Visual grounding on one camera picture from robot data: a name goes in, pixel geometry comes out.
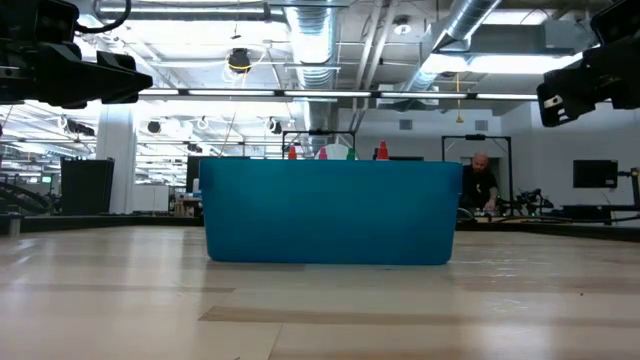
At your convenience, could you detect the person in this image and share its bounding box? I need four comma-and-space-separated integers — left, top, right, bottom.
458, 152, 501, 215

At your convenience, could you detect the yellow hanging cord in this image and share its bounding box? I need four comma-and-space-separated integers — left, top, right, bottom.
454, 73, 463, 125

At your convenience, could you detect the white square pillar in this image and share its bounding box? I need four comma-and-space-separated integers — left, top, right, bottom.
95, 107, 137, 215

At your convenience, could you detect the blue plastic bin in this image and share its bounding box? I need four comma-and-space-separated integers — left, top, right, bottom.
198, 157, 464, 266

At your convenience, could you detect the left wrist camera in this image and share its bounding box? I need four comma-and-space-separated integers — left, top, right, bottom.
0, 0, 80, 45

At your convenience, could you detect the long ceiling light strip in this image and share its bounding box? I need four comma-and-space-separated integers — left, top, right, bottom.
139, 88, 540, 102

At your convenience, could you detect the upright silver spiral duct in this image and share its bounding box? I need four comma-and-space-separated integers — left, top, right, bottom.
284, 4, 342, 132

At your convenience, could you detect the low black frame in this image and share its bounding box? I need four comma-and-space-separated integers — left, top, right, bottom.
281, 128, 357, 161

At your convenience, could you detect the black cabinet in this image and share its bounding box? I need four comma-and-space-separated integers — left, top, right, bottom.
59, 157, 115, 216

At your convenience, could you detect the black monitor on arm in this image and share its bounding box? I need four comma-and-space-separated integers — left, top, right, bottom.
572, 159, 619, 189

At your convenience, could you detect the black rectangular stand frame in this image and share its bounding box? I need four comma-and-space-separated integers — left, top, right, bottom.
441, 133, 514, 201

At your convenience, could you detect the round black overhead camera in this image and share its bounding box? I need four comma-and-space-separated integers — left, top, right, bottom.
227, 47, 254, 75

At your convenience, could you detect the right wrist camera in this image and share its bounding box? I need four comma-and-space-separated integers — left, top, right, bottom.
589, 0, 640, 47

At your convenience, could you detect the slanted silver spiral duct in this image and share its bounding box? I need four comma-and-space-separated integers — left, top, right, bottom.
402, 0, 504, 96

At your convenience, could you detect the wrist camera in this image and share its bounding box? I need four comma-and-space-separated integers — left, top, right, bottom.
589, 0, 640, 47
0, 0, 80, 45

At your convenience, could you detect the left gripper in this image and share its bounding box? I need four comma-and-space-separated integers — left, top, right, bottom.
0, 42, 154, 107

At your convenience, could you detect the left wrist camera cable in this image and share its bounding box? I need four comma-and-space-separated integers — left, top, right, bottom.
74, 0, 133, 35

